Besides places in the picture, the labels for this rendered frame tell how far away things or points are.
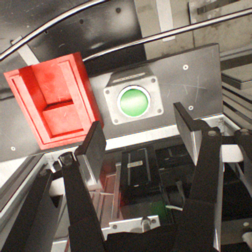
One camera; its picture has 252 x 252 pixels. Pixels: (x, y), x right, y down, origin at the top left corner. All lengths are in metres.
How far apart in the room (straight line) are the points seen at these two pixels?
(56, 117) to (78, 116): 0.04
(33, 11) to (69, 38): 0.11
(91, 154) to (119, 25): 0.50
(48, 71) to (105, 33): 0.26
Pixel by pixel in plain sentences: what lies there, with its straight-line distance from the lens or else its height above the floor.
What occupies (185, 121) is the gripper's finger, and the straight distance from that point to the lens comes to 0.17.
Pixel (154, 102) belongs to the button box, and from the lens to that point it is 0.29.
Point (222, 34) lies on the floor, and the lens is 1.41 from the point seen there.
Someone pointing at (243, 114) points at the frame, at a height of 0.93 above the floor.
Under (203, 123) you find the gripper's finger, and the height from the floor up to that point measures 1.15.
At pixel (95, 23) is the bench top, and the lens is 0.63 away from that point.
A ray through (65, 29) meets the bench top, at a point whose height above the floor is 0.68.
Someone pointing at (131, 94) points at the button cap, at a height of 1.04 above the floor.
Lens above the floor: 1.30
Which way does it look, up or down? 66 degrees down
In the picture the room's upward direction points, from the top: 177 degrees counter-clockwise
